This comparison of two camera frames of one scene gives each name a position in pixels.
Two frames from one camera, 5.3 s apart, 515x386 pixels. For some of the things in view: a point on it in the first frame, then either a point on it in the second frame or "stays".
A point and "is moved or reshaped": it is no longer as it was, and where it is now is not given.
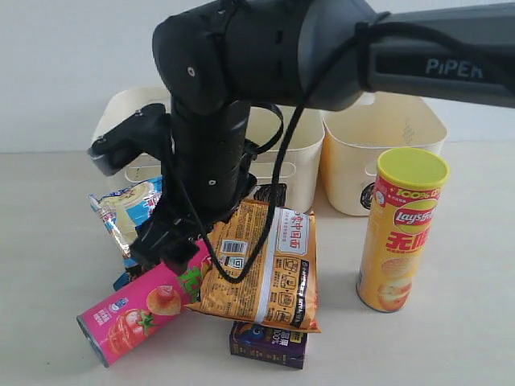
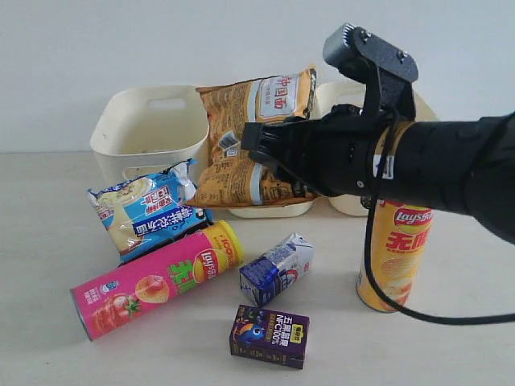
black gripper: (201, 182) to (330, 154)
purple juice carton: (269, 343) stays
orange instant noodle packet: (262, 267) is moved or reshaped
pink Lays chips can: (113, 324) to (105, 301)
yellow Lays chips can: (400, 226) stays
